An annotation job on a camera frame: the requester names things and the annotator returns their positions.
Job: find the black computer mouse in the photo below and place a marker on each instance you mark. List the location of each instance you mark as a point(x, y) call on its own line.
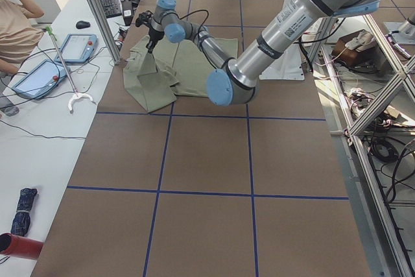
point(82, 25)

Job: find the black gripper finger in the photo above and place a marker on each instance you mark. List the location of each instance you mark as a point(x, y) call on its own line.
point(150, 46)

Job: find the black keyboard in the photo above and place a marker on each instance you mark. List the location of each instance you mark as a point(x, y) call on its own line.
point(111, 8)

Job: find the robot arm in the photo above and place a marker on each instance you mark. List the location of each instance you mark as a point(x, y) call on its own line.
point(234, 80)

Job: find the brown box with cables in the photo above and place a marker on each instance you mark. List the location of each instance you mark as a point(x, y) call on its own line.
point(355, 48)

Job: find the white reacher grabber stick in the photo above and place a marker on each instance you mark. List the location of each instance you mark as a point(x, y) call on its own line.
point(76, 94)

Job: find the red cylinder tube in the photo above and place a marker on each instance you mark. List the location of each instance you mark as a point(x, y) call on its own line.
point(20, 247)

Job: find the black power adapter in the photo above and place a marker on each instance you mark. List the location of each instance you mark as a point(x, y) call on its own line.
point(127, 12)

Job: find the aluminium frame truss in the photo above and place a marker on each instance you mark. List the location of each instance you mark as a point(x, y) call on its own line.
point(376, 126)

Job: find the far blue teach pendant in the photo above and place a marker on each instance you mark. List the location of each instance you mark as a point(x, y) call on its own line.
point(78, 48)

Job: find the green long-sleeve shirt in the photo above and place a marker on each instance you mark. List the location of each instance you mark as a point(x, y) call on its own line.
point(155, 80)

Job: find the near blue teach pendant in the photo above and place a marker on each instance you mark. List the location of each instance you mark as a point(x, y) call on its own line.
point(40, 81)

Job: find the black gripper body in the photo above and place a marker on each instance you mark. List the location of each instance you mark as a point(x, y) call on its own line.
point(152, 34)

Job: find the folded dark blue umbrella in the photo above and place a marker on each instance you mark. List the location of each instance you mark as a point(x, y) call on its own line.
point(22, 220)

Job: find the seated person beige shirt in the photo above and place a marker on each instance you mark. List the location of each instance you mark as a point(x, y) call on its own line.
point(18, 36)

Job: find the aluminium frame post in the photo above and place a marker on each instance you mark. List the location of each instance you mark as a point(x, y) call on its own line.
point(104, 28)

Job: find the blue teach pendant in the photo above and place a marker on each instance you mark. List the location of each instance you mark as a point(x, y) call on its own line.
point(40, 81)
point(78, 48)

